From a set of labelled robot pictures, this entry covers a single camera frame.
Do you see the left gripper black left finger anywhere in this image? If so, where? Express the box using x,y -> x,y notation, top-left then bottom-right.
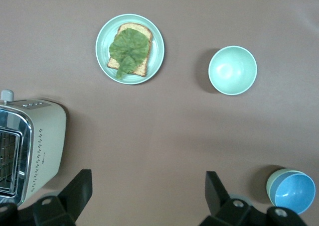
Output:
32,169 -> 93,226

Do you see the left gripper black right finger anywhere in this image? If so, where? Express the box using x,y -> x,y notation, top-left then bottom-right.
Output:
199,170 -> 269,226

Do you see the light green bowl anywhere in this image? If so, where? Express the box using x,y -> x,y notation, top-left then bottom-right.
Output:
208,45 -> 258,96
266,168 -> 306,207

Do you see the blue bowl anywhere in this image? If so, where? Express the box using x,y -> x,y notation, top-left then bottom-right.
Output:
270,173 -> 316,216

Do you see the cream and chrome toaster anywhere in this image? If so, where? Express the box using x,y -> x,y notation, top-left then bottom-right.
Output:
0,90 -> 67,207

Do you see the brown table cloth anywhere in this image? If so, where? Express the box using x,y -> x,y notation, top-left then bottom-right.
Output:
0,0 -> 319,226

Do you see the toast slice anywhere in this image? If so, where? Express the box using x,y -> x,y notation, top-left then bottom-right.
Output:
107,22 -> 153,78

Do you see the green lettuce leaf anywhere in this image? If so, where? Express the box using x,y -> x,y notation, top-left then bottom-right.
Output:
109,28 -> 150,80

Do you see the light green plate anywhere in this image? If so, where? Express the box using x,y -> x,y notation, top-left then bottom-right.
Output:
95,13 -> 165,85

